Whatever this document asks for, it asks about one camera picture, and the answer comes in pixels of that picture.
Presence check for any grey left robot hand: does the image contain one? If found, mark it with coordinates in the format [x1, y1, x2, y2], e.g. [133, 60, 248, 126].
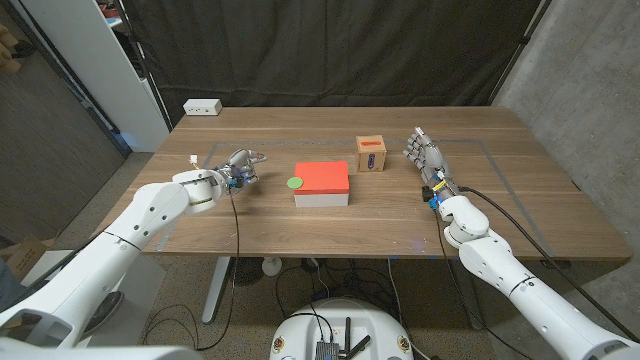
[214, 148, 269, 190]

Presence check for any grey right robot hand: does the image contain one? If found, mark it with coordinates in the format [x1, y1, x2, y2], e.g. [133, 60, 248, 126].
[403, 126, 459, 199]

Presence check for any red-and-white box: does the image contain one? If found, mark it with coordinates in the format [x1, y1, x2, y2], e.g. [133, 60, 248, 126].
[293, 160, 351, 208]

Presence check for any white power outlet box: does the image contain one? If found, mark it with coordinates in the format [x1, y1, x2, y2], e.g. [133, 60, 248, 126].
[182, 98, 223, 117]

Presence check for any brown cardboard box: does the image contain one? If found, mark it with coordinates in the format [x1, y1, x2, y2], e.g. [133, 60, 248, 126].
[0, 235, 49, 281]

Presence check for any grey tape line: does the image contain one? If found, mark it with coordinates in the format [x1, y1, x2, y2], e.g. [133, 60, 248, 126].
[155, 138, 556, 257]

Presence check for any white round foot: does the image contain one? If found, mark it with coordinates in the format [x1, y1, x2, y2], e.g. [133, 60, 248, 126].
[261, 256, 283, 278]

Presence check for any black round fan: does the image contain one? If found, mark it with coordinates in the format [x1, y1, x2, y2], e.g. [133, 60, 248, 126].
[230, 257, 265, 287]

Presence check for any white table leg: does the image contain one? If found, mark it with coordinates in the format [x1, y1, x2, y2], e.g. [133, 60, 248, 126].
[201, 256, 232, 325]

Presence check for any black backdrop stand pole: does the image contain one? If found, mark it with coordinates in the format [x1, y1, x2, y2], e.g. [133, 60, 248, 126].
[113, 0, 174, 132]
[487, 0, 554, 106]

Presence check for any black fabric backdrop curtain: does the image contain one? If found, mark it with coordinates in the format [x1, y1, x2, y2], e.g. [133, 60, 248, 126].
[119, 0, 551, 126]

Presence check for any white cabinet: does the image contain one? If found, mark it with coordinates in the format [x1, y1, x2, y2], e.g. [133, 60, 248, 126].
[19, 0, 171, 153]

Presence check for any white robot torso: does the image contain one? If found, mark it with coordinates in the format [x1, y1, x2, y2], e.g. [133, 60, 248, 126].
[269, 298, 415, 360]

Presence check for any grey electronics module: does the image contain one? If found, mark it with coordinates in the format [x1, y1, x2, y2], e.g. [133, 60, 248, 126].
[314, 341, 347, 360]

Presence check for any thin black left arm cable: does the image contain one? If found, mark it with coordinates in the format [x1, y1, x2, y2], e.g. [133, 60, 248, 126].
[196, 192, 242, 352]

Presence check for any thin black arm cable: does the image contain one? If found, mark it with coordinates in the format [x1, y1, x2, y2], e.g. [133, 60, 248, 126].
[196, 192, 242, 352]
[432, 208, 534, 360]

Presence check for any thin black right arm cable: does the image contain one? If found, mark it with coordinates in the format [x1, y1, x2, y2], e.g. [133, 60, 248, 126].
[432, 208, 534, 360]

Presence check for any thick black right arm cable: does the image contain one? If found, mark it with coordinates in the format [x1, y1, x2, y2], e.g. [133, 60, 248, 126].
[457, 185, 640, 342]

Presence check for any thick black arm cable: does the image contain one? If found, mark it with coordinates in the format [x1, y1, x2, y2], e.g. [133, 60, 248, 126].
[457, 185, 640, 342]
[0, 232, 104, 314]

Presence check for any black floor cable loop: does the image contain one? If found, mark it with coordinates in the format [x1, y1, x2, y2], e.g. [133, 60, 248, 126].
[141, 303, 201, 352]

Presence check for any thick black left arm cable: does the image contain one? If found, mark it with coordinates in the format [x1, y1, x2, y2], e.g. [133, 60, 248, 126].
[0, 232, 104, 314]

